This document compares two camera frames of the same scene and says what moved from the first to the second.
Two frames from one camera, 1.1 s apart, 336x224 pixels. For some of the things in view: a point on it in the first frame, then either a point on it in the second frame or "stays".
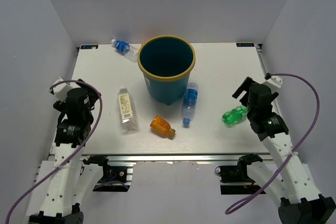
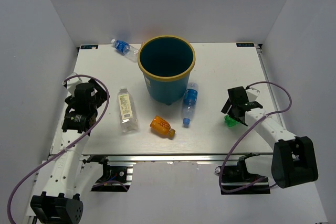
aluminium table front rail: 177,158 stays
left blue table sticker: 89,47 stays
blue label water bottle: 191,94 stays
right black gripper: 244,86 -> 226,108
